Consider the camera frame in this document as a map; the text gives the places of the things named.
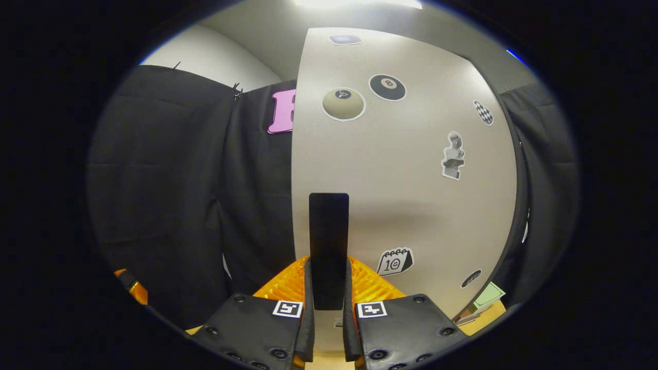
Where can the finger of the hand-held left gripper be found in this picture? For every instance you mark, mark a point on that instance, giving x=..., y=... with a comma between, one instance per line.
x=134, y=289

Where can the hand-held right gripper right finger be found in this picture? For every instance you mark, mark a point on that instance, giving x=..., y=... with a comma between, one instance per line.
x=349, y=334

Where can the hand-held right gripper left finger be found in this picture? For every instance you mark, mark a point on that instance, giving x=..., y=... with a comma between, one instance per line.
x=308, y=334

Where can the grey cabinet door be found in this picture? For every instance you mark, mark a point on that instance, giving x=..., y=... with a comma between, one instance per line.
x=401, y=195

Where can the black backdrop cloth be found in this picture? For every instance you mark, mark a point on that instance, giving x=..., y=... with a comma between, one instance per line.
x=169, y=195

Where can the green book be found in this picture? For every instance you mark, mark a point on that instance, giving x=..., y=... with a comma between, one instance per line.
x=488, y=297

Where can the long ceiling light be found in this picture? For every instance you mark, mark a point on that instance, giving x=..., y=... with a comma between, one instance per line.
x=354, y=3

